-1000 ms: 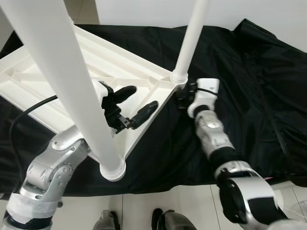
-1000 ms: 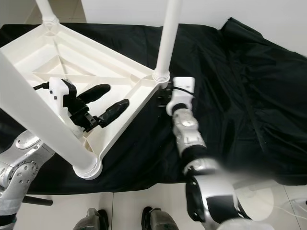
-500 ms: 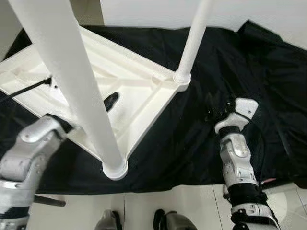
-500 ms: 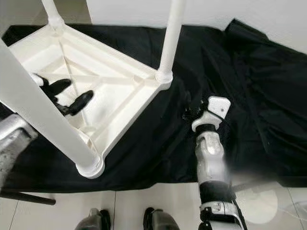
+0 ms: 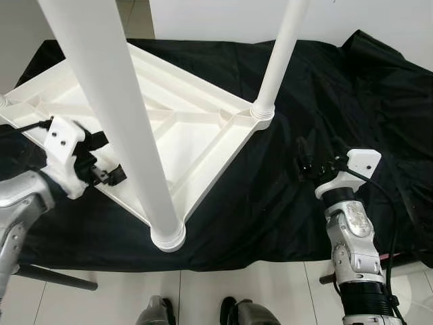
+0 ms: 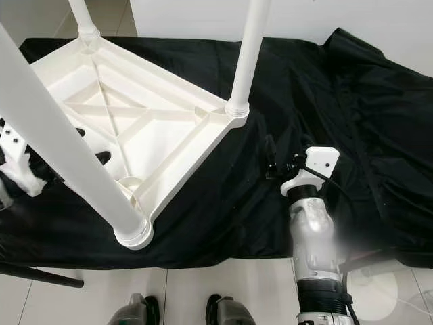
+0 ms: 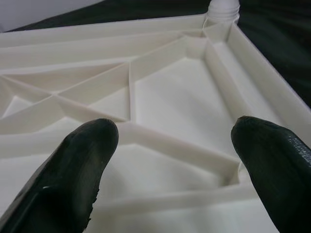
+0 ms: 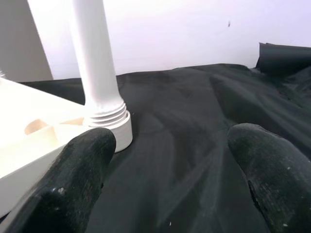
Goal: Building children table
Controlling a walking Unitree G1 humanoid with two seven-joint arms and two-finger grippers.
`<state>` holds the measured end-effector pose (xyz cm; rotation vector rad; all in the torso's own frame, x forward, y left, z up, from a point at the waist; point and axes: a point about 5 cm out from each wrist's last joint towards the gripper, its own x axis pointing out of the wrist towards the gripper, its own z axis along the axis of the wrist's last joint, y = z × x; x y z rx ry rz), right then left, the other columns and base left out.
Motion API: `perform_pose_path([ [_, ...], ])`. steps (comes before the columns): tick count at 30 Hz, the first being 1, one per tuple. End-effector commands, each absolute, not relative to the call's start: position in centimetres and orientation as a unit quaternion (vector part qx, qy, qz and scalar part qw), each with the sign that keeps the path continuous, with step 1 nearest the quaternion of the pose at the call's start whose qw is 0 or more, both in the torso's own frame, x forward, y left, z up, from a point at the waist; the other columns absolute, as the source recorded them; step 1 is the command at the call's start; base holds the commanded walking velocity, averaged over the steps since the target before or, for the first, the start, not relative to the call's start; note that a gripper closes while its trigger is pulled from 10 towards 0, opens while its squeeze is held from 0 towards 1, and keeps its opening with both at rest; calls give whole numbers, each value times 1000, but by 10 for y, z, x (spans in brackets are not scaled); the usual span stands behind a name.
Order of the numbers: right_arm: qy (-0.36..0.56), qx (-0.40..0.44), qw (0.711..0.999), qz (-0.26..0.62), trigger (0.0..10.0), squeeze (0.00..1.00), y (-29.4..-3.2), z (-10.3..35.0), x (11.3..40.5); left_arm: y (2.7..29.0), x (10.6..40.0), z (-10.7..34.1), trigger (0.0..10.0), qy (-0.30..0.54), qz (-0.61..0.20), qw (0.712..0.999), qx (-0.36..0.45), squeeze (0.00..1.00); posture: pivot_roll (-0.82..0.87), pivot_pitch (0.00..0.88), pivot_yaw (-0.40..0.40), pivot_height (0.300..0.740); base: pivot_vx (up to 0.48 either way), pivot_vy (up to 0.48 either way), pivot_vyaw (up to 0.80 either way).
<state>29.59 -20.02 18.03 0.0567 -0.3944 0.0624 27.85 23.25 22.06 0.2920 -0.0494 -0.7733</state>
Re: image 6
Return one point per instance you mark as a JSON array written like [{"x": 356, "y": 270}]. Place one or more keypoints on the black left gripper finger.
[
  {"x": 80, "y": 133},
  {"x": 103, "y": 158}
]

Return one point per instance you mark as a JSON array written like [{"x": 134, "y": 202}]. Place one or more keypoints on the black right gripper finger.
[{"x": 270, "y": 154}]

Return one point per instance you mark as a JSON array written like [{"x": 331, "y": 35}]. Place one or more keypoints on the white plastic table top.
[{"x": 176, "y": 128}]

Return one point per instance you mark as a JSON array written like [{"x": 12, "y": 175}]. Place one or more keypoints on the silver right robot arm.
[{"x": 311, "y": 237}]

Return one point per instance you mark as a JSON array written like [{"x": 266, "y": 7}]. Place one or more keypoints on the black cloth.
[{"x": 365, "y": 101}]

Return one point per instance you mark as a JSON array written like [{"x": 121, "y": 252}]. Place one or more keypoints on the black metal stand leg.
[
  {"x": 372, "y": 257},
  {"x": 54, "y": 276}
]

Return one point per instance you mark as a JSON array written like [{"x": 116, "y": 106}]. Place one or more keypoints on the grey robot right leg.
[{"x": 233, "y": 313}]

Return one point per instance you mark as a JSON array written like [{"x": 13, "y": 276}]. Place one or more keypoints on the white round lamp base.
[{"x": 379, "y": 298}]

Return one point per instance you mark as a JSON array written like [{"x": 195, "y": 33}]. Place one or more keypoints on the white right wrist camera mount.
[{"x": 321, "y": 159}]

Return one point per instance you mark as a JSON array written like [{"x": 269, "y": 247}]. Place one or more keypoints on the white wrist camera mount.
[
  {"x": 13, "y": 142},
  {"x": 321, "y": 159}
]

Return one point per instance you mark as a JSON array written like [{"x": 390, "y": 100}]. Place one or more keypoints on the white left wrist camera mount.
[{"x": 13, "y": 142}]

